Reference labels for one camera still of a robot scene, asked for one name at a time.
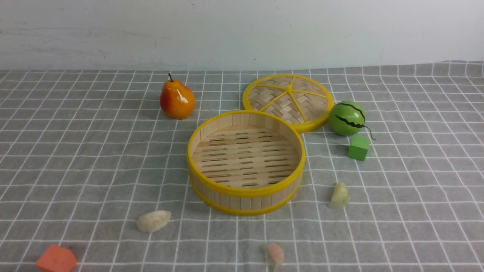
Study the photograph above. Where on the pale green toy dumpling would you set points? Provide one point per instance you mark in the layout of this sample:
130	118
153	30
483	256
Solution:
340	196

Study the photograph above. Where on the pink toy dumpling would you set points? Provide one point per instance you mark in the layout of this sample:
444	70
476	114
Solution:
276	254

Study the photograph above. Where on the white toy dumpling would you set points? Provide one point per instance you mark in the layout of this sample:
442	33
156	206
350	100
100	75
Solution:
153	221

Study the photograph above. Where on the bamboo steamer tray yellow rim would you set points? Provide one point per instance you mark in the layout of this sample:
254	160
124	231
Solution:
245	163

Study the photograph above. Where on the woven bamboo steamer lid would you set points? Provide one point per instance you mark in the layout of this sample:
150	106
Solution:
298	100

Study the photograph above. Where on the orange red toy pear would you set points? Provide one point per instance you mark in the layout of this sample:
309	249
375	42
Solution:
177	101

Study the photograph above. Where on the green toy watermelon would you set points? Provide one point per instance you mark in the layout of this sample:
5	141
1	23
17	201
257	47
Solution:
347	118

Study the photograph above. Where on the green foam cube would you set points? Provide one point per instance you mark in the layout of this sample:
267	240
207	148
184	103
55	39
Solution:
358	148

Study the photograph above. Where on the orange foam cube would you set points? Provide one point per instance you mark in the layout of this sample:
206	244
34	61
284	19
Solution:
56	259

